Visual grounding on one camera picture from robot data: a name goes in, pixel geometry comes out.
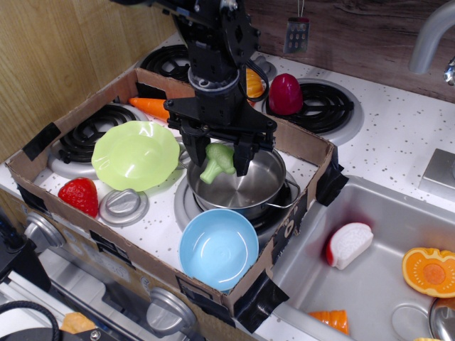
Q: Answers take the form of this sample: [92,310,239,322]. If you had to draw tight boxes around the orange toy carrot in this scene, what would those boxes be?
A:
[128,97,170,121]

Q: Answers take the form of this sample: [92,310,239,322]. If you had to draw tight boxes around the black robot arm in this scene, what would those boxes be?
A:
[121,1,277,176]

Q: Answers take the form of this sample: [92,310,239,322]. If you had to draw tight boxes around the dark red toy pepper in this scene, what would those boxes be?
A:
[269,73,304,116]

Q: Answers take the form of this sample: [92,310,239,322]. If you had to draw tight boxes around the light blue plastic bowl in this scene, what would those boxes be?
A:
[178,209,259,293]

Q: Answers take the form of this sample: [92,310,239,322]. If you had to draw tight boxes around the black coil burner back right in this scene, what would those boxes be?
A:
[265,82,355,134]

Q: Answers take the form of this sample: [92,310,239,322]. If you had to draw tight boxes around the stainless steel pot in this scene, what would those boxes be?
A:
[186,142,298,211]

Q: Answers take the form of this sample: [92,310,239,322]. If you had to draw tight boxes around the cardboard fence with black tape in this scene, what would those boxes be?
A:
[6,69,338,340]

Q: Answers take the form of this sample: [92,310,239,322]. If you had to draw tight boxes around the grey stove knob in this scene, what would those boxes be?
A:
[99,189,149,227]
[252,55,277,82]
[175,136,191,170]

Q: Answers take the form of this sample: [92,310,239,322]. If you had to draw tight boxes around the black coil burner under pot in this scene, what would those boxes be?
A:
[193,184,301,231]

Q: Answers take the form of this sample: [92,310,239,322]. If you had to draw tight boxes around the grey stove knob front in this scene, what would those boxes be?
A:
[99,189,149,227]

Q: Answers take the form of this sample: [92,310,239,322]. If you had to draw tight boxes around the orange toy pumpkin half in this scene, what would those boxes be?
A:
[402,247,454,298]

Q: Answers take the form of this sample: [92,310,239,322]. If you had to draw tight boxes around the red toy strawberry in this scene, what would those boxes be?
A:
[58,178,99,218]

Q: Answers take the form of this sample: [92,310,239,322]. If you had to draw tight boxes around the grey toy faucet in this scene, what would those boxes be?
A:
[408,1,454,75]

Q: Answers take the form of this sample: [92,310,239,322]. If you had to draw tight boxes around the orange toy pepper piece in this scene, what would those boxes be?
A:
[309,310,349,335]

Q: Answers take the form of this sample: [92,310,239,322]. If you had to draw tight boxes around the green toy broccoli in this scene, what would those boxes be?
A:
[200,143,236,184]

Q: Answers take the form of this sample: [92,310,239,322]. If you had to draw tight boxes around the grey oven knob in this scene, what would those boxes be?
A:
[25,212,66,254]
[146,287,196,338]

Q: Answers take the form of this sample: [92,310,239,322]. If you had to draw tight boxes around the hanging metal spatula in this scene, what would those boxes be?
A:
[283,1,310,54]

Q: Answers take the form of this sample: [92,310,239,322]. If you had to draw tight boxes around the grey oven knob left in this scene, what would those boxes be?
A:
[25,212,66,254]

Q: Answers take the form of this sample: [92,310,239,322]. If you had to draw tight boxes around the red white toy radish slice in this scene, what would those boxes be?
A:
[326,222,373,270]

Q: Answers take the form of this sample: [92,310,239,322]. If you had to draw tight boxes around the grey oven knob right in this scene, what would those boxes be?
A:
[146,287,196,338]

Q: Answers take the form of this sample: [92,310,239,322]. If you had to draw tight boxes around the silver toy sink basin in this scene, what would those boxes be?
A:
[272,176,454,340]

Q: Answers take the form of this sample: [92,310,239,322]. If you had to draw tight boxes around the black coil burner back left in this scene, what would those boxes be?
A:
[136,44,190,83]

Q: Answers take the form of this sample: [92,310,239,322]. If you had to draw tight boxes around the yellow orange toy pepper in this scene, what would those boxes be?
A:
[246,68,265,103]

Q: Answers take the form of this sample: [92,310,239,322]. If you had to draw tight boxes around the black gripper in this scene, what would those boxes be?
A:
[164,70,277,177]

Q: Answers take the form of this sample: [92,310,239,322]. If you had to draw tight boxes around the grey stove knob back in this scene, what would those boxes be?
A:
[252,55,277,82]

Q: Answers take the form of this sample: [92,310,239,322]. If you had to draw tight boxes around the grey stove knob middle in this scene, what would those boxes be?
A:
[175,136,191,170]

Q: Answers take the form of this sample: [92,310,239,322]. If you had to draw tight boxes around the light green plastic bowl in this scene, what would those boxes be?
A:
[91,121,180,192]

